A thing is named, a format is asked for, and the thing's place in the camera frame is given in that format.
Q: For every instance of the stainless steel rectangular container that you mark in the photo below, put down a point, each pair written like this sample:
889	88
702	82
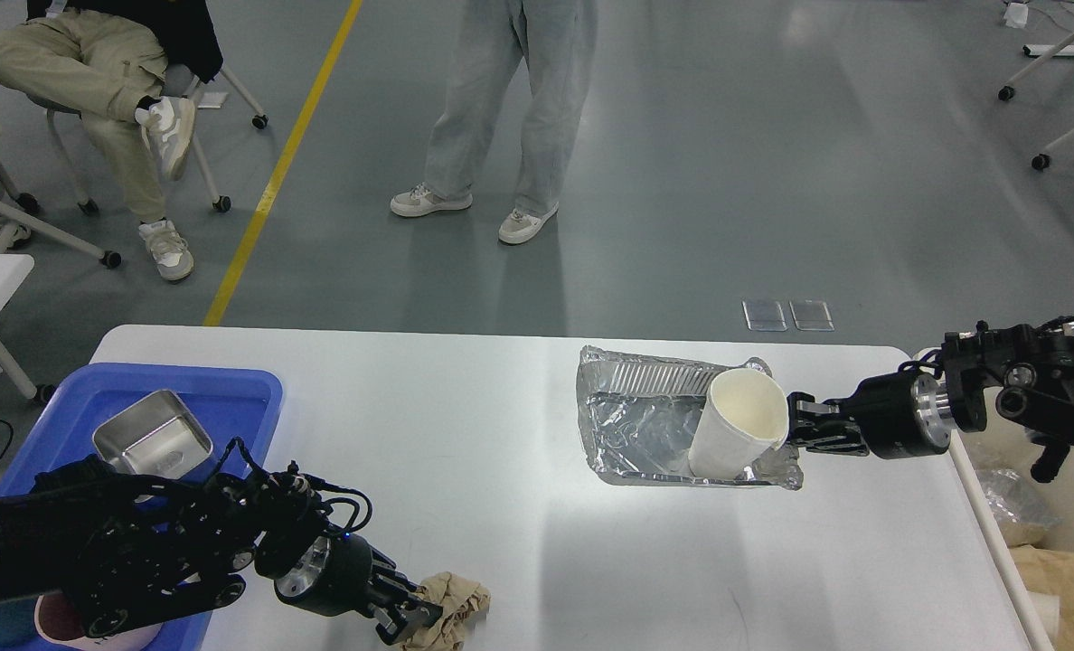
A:
156	436

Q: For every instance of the crumpled foil in bin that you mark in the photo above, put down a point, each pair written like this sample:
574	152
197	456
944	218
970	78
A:
1023	516

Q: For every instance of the white plastic bin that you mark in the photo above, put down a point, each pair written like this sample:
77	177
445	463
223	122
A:
1004	444

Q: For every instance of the floor plate left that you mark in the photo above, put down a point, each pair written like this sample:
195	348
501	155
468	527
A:
764	315

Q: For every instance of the brown paper ball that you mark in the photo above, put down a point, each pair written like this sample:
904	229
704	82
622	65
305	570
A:
460	599

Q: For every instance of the brown paper in bin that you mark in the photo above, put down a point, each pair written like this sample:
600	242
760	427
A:
1049	578

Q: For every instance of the seated person khaki trousers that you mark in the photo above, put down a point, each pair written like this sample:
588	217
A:
107	60

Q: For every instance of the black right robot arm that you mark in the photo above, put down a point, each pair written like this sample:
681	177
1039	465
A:
1025	374

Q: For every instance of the aluminium foil tray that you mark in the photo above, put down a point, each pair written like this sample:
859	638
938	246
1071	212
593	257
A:
637	417

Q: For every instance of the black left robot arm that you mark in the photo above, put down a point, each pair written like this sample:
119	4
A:
138	550

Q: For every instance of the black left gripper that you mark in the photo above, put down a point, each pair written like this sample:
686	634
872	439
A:
339	575

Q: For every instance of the white paper cup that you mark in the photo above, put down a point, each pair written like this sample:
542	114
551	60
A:
744	416

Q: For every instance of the floor plate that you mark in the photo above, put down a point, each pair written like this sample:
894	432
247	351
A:
764	315
811	315

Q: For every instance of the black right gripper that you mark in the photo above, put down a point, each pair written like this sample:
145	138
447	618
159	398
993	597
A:
900	415

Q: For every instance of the blue plastic tray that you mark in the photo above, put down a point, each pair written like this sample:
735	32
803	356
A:
228	402

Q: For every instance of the floor plate right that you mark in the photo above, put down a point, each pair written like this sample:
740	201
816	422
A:
811	315

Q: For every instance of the pink mug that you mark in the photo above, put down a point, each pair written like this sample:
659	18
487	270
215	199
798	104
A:
57	621

